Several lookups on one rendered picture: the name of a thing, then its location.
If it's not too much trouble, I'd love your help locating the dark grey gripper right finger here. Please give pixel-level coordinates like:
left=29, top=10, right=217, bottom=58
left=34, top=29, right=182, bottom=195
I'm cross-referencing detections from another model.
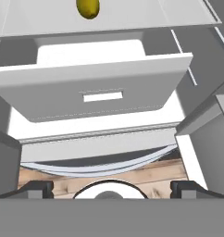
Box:
left=169, top=180, right=224, bottom=200

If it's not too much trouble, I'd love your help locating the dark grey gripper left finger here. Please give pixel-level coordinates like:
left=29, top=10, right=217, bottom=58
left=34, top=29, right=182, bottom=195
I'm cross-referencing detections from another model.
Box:
left=0, top=180, right=55, bottom=200

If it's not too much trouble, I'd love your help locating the grey fridge door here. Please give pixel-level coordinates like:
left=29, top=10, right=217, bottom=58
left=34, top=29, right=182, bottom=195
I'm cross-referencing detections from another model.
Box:
left=0, top=92, right=23, bottom=198
left=174, top=77, right=224, bottom=199

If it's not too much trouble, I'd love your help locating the white fridge drawer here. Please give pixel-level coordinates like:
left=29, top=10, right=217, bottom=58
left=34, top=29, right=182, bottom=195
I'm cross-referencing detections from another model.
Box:
left=0, top=38, right=194, bottom=124

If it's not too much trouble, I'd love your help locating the grey fridge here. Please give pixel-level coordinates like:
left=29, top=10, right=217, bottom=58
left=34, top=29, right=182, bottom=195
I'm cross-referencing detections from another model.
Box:
left=0, top=0, right=224, bottom=146

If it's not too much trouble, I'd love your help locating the clear glass fridge shelf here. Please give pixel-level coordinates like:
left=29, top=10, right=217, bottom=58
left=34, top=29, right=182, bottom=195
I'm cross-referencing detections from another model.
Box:
left=0, top=0, right=223, bottom=39

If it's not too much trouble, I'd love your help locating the yellow lemon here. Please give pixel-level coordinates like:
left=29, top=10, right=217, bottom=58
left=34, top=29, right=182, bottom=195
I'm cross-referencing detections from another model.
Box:
left=75, top=0, right=101, bottom=20

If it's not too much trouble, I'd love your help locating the grey freezer drawer front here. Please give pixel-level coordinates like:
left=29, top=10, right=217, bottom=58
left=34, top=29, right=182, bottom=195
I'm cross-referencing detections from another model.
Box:
left=19, top=122, right=180, bottom=164

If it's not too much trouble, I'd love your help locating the white round black-rimmed disc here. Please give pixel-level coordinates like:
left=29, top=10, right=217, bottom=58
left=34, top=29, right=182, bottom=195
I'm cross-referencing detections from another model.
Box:
left=72, top=179, right=150, bottom=200

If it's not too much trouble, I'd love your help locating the pale curved freezer drawer handle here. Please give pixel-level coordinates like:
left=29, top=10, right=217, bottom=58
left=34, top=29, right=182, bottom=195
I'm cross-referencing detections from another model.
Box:
left=21, top=143, right=180, bottom=179

